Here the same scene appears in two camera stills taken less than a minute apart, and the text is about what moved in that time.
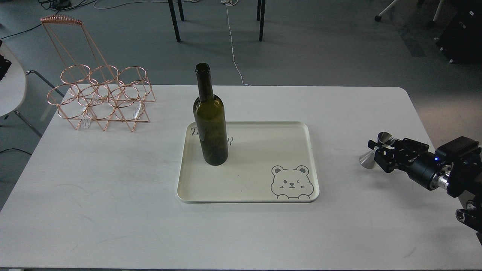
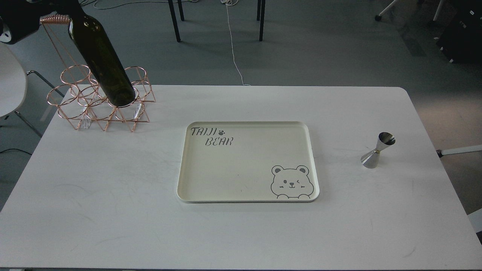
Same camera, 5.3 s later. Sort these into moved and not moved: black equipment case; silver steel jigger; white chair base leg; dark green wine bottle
Moved: dark green wine bottle
Not moved: silver steel jigger; black equipment case; white chair base leg
